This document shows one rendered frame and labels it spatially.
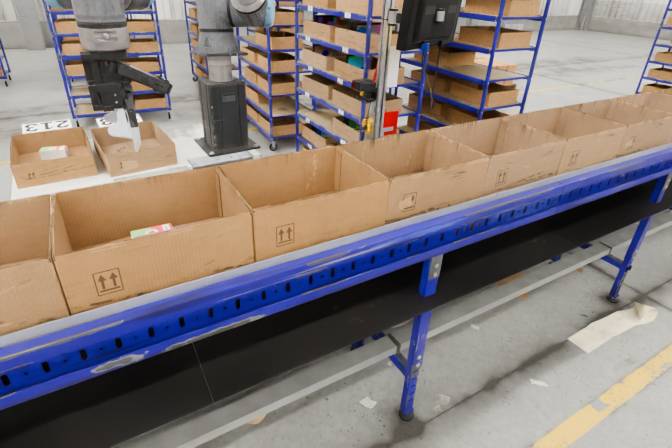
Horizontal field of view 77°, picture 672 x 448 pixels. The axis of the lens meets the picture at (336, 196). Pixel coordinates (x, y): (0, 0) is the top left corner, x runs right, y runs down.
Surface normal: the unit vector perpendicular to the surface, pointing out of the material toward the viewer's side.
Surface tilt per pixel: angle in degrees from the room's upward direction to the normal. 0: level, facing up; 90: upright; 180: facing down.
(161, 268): 91
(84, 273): 90
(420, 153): 90
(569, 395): 0
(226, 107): 90
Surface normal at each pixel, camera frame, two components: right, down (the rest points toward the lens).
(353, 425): 0.04, -0.88
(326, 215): 0.50, 0.43
